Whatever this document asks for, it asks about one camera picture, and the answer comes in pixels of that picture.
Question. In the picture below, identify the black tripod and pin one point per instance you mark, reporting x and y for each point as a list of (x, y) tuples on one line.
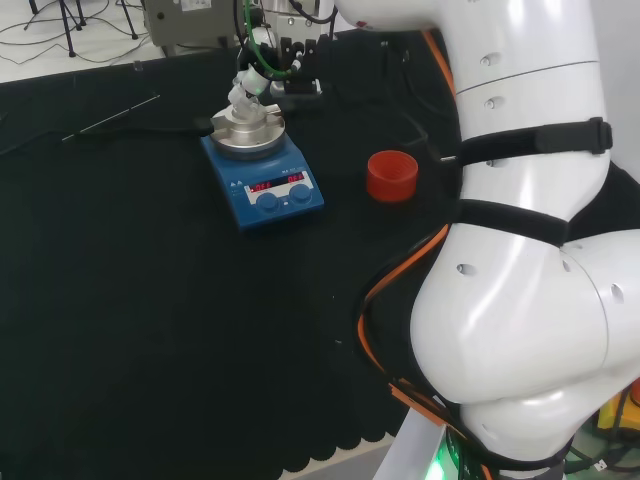
[(70, 20)]

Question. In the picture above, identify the yellow stop button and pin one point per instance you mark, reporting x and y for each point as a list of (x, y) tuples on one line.
[(612, 415)]

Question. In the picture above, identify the heater with blue base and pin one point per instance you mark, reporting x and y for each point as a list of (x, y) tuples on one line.
[(272, 197)]

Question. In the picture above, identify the clear round-bottom flask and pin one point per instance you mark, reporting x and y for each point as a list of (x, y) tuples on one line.
[(245, 109)]

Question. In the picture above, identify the black bench cloth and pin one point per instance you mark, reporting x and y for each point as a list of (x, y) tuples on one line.
[(175, 325)]

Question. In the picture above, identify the clear acrylic stand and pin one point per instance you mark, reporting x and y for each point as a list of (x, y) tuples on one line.
[(138, 66)]

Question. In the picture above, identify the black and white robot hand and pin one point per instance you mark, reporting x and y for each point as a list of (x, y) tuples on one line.
[(297, 65)]

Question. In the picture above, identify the grey metal box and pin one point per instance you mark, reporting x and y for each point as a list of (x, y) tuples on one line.
[(195, 22)]

